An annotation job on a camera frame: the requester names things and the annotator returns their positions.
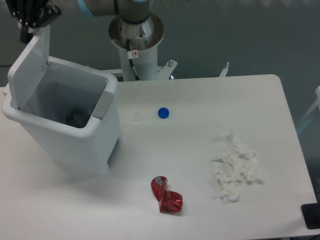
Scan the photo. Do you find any white table bracket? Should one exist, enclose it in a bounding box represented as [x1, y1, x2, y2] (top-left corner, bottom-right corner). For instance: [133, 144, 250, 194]
[219, 61, 230, 78]

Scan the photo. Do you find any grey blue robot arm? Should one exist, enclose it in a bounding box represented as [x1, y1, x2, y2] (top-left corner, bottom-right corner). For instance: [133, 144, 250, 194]
[5, 0, 164, 51]

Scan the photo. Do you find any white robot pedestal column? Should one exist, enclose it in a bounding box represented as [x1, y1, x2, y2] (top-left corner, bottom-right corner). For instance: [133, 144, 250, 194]
[117, 46, 158, 82]

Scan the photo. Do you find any blue bottle cap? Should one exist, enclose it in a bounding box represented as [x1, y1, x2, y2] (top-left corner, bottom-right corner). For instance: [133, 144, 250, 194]
[157, 107, 170, 119]

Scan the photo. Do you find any dark object inside bin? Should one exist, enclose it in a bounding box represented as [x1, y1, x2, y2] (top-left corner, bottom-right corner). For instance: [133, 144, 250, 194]
[66, 108, 90, 129]

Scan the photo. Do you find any white trash can body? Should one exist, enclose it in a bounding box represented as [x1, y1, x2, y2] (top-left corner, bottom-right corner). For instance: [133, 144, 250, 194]
[1, 56, 122, 175]

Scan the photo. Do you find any white trash can lid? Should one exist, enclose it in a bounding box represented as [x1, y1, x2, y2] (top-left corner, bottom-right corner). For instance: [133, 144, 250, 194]
[7, 25, 51, 109]

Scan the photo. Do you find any white bottle cap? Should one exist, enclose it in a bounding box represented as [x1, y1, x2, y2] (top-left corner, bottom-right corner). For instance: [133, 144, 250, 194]
[132, 112, 142, 122]

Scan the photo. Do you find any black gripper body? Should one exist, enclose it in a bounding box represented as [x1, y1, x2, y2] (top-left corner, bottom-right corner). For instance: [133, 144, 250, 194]
[5, 0, 48, 12]

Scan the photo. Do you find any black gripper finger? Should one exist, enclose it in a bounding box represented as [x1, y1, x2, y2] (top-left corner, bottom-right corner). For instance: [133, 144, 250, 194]
[32, 3, 62, 29]
[8, 6, 33, 44]

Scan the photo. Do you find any black device at edge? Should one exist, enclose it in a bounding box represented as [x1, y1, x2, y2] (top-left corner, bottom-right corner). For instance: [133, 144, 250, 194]
[301, 203, 320, 230]

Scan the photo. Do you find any white mounting bracket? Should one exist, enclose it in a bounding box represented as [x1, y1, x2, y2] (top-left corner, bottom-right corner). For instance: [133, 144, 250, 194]
[157, 59, 178, 80]

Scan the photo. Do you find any black cable on pedestal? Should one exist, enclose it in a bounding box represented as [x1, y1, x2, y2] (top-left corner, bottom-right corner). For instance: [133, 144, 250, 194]
[125, 38, 141, 82]

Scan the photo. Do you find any crumpled white tissue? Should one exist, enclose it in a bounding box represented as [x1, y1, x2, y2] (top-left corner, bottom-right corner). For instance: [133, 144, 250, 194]
[211, 132, 264, 205]

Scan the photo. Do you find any crushed red can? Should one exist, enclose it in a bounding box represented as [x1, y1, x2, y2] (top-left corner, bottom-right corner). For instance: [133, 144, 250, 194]
[150, 176, 183, 214]

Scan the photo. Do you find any white frame at right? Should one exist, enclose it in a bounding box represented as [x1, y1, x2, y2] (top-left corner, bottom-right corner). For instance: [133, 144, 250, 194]
[295, 86, 320, 136]

